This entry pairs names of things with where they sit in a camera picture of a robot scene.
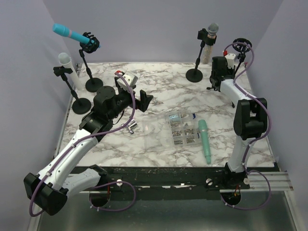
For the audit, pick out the silver glitter microphone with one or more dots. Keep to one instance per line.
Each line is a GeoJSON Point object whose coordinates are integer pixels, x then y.
{"type": "Point", "coordinates": [211, 33]}

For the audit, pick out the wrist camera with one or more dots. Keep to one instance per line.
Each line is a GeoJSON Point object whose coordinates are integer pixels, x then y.
{"type": "Point", "coordinates": [231, 58]}
{"type": "Point", "coordinates": [130, 78]}

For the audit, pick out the black tripod shock mount stand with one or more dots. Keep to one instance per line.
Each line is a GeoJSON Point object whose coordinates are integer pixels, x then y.
{"type": "Point", "coordinates": [242, 47]}

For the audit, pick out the black clip stand left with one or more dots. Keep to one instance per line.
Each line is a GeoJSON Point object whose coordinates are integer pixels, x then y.
{"type": "Point", "coordinates": [81, 105]}

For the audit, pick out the mint green microphone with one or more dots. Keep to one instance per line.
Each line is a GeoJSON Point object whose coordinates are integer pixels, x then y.
{"type": "Point", "coordinates": [203, 130]}

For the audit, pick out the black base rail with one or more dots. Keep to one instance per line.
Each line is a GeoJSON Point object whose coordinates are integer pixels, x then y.
{"type": "Point", "coordinates": [168, 183]}

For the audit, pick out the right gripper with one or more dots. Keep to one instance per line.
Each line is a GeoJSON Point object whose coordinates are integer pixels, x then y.
{"type": "Point", "coordinates": [231, 70]}

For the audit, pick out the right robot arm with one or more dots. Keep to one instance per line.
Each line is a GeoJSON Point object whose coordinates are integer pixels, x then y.
{"type": "Point", "coordinates": [250, 121]}

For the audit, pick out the clear screw organizer box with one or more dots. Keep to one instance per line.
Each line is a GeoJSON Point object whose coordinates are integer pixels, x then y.
{"type": "Point", "coordinates": [172, 130]}

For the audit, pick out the blue microphone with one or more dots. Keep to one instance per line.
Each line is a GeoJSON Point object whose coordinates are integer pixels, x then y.
{"type": "Point", "coordinates": [66, 32]}

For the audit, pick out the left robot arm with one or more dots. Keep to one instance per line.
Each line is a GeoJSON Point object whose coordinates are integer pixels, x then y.
{"type": "Point", "coordinates": [52, 186]}

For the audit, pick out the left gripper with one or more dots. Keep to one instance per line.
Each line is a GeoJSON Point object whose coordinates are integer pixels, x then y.
{"type": "Point", "coordinates": [145, 100]}

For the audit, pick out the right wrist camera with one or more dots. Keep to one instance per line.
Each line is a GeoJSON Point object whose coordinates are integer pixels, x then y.
{"type": "Point", "coordinates": [231, 58]}

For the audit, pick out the black round base stand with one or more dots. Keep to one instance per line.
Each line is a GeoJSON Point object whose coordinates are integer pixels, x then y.
{"type": "Point", "coordinates": [194, 75]}

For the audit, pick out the white microphone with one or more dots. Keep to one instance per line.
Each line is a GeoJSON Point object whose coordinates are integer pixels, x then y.
{"type": "Point", "coordinates": [66, 61]}

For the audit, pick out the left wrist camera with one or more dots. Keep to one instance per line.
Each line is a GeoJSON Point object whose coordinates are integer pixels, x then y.
{"type": "Point", "coordinates": [130, 78]}

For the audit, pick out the chrome faucet tap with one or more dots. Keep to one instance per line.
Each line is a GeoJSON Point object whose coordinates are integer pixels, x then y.
{"type": "Point", "coordinates": [131, 126]}

